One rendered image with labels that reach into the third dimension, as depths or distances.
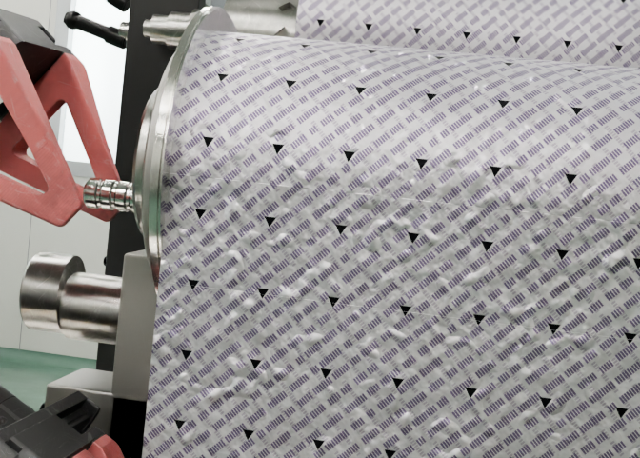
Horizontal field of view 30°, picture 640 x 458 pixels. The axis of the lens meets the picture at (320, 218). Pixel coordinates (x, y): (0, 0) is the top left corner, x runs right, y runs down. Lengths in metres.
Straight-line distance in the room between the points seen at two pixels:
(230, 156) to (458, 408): 0.14
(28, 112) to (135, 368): 0.14
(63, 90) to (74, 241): 5.89
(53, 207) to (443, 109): 0.17
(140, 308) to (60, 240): 5.92
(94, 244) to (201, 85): 5.94
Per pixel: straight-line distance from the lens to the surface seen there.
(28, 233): 6.57
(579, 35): 0.72
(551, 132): 0.48
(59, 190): 0.52
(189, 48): 0.51
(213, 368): 0.50
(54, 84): 0.59
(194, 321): 0.50
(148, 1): 0.86
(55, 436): 0.51
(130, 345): 0.58
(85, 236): 6.45
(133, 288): 0.58
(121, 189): 0.55
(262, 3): 0.79
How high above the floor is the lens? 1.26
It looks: 3 degrees down
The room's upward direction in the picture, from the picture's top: 6 degrees clockwise
